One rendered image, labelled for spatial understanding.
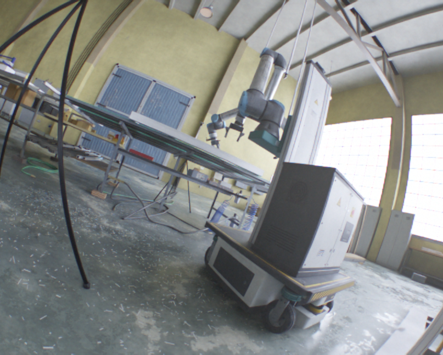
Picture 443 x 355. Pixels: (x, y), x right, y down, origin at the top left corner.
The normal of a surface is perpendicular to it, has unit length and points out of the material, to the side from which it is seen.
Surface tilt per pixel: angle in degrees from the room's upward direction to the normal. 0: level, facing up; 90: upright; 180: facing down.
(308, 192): 90
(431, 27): 180
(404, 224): 90
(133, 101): 90
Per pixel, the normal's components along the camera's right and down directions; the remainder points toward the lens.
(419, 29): -0.36, 0.93
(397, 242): -0.86, -0.35
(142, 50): 0.36, 0.08
